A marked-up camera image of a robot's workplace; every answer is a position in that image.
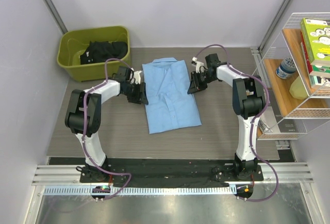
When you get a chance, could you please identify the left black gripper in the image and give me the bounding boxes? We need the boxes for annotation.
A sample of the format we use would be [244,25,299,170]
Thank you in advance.
[123,81,148,105]

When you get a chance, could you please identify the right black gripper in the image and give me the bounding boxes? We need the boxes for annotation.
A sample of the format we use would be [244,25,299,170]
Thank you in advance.
[187,71,216,95]

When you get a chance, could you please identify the light blue long sleeve shirt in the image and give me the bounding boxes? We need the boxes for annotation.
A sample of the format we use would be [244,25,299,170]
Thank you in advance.
[142,58,202,134]

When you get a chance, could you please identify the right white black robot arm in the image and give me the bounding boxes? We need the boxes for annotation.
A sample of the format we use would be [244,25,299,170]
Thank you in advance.
[188,54,268,180]

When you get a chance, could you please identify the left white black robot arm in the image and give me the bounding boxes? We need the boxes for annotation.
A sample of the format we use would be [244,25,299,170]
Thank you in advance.
[64,66,149,182]

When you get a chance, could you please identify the teal book stack bottom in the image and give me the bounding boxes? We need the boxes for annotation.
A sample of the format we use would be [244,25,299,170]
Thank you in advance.
[309,65,329,89]

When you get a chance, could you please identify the black clothes in bin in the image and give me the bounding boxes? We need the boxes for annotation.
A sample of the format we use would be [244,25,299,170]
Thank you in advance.
[80,41,128,65]

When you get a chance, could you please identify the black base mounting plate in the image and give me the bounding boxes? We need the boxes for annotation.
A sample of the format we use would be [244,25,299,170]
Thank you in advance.
[47,157,265,183]

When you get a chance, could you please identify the olive green plastic bin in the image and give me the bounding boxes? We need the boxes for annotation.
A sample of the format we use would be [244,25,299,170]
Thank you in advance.
[57,26,131,82]

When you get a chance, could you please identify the blue white ceramic cup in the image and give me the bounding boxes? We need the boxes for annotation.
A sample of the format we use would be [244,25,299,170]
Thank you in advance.
[275,57,296,79]

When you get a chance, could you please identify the pale yellow green object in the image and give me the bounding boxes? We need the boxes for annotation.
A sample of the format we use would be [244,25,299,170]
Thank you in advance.
[289,76,309,100]

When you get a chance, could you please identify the red book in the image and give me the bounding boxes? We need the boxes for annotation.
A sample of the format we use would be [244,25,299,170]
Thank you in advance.
[300,32,313,76]

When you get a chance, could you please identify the green book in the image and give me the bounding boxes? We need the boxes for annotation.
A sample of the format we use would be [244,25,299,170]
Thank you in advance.
[301,18,329,67]

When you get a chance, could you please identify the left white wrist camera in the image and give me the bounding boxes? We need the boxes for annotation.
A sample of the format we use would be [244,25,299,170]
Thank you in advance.
[130,71,143,84]

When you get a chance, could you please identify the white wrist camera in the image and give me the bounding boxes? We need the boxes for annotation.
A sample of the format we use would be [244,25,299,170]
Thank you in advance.
[191,57,205,73]
[130,71,143,84]

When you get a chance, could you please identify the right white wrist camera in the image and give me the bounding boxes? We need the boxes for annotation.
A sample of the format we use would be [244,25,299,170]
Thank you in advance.
[191,57,205,73]

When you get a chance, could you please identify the white wire shelf rack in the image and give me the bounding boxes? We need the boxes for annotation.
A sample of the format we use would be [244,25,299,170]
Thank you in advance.
[251,12,329,140]

